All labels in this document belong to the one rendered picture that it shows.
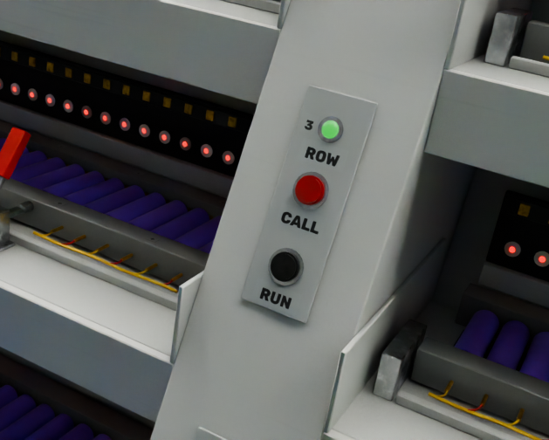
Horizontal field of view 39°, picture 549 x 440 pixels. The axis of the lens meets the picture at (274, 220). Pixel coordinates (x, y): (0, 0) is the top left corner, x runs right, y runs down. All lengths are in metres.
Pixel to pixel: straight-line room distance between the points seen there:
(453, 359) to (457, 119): 0.14
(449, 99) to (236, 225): 0.13
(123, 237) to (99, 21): 0.14
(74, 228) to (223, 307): 0.17
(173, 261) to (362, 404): 0.16
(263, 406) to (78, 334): 0.13
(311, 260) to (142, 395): 0.14
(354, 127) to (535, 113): 0.09
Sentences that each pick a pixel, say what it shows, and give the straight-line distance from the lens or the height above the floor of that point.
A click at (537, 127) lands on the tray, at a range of 0.40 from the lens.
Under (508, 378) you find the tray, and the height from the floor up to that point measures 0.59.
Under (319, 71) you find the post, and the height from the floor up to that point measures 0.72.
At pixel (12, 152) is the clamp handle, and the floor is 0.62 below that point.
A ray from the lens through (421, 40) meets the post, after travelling 0.42.
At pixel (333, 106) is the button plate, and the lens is 0.42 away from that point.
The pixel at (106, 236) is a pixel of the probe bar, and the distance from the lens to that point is 0.55.
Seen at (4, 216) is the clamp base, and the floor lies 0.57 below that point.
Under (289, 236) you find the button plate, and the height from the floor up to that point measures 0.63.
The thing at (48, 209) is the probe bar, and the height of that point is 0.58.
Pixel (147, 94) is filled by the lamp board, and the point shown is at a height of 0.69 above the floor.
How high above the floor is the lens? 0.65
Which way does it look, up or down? 3 degrees down
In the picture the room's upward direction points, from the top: 18 degrees clockwise
